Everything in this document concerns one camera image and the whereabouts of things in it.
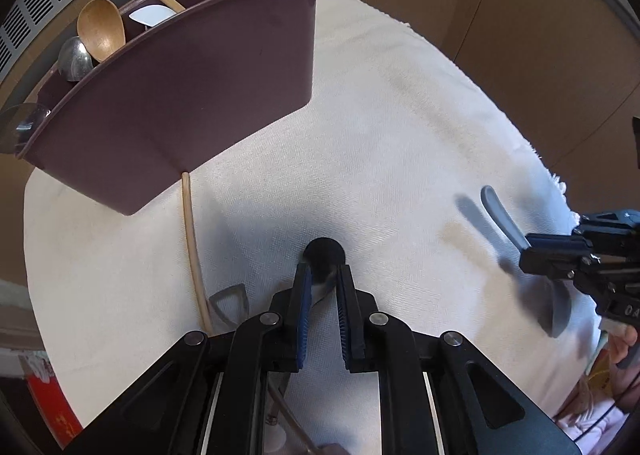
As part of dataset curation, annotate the grey silicone spatula spoon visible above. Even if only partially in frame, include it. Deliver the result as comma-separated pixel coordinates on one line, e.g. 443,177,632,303
479,184,574,339

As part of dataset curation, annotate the white ceramic spoon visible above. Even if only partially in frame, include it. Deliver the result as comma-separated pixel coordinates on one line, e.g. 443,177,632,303
129,4,176,28

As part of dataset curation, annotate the wooden spoon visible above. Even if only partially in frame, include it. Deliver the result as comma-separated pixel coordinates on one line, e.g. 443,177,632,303
76,0,126,63

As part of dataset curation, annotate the metal shovel-shaped spoon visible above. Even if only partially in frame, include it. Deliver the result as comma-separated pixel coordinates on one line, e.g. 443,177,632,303
208,283,250,331

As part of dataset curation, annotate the black-handled steel spoon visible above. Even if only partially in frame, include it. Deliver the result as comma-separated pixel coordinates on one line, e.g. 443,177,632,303
58,36,94,82

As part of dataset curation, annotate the person's right hand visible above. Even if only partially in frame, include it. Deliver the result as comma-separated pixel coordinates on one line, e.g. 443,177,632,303
606,325,638,371

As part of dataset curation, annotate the white table cloth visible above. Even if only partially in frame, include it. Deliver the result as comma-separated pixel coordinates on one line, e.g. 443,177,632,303
24,0,598,425

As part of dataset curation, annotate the maroon plastic utensil holder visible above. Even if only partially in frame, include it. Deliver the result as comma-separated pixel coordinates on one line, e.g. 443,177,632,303
17,0,316,216

